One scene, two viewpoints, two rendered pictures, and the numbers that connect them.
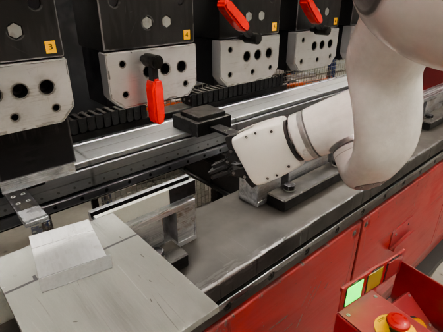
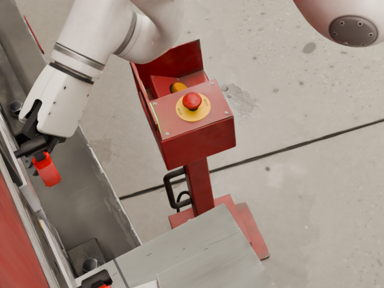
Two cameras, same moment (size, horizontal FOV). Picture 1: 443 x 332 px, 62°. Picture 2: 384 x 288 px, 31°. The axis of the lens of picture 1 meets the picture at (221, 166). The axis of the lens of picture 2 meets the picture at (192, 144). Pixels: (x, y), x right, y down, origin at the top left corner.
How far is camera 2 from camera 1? 0.77 m
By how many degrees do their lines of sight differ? 56
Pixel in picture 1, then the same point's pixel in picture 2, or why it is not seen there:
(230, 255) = (96, 202)
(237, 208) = not seen: hidden behind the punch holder
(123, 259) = (148, 270)
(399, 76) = not seen: outside the picture
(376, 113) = (174, 15)
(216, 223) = not seen: hidden behind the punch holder
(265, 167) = (74, 116)
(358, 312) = (167, 124)
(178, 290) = (200, 228)
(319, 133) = (103, 51)
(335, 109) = (100, 25)
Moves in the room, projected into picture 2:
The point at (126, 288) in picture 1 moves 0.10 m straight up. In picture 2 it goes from (187, 267) to (179, 237)
